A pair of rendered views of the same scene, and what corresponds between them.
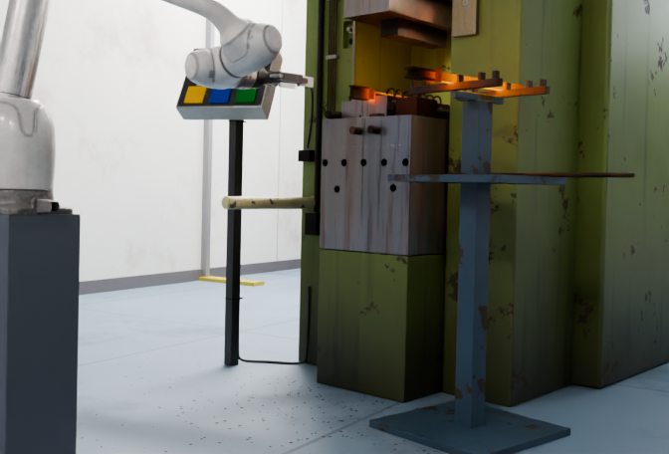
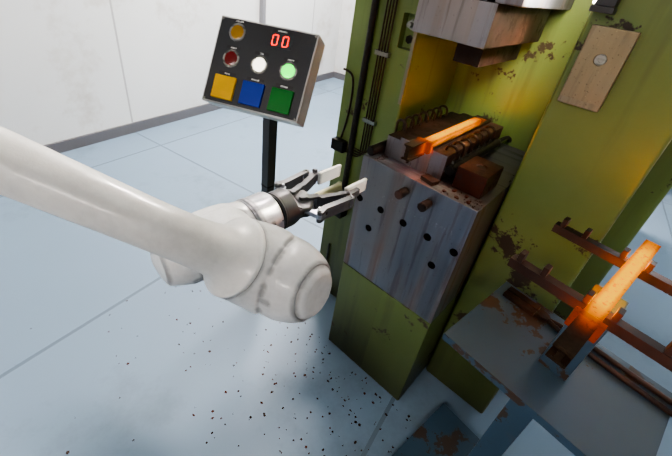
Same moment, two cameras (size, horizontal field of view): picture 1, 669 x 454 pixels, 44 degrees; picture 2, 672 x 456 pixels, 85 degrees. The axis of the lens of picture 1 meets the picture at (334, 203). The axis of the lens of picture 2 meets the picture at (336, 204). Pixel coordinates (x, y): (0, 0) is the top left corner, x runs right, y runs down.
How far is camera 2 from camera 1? 197 cm
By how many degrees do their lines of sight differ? 33
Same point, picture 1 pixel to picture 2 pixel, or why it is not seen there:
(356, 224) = (383, 268)
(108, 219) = (189, 66)
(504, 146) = (570, 251)
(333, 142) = (371, 184)
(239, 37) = (239, 297)
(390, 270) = (409, 322)
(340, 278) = (359, 294)
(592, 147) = (634, 207)
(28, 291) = not seen: outside the picture
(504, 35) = (641, 130)
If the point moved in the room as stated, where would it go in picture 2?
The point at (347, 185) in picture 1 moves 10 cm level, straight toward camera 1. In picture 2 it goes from (380, 232) to (383, 252)
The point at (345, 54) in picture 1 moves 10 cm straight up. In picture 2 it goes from (399, 55) to (407, 20)
